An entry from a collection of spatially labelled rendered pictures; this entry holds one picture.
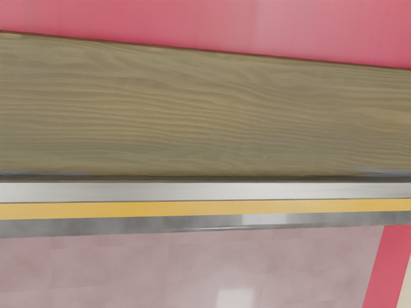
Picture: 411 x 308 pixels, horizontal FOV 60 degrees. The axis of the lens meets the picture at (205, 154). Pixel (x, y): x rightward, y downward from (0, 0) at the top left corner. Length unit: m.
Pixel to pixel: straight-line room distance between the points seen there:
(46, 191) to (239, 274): 0.16
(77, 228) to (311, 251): 0.17
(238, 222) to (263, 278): 0.09
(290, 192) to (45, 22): 0.15
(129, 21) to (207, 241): 0.15
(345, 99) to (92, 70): 0.14
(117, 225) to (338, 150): 0.13
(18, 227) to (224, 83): 0.13
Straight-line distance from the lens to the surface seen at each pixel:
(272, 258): 0.28
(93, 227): 0.20
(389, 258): 0.34
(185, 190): 0.17
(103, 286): 0.26
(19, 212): 0.20
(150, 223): 0.20
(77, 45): 0.18
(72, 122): 0.18
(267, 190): 0.18
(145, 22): 0.21
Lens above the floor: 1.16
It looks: 67 degrees down
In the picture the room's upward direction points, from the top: 145 degrees clockwise
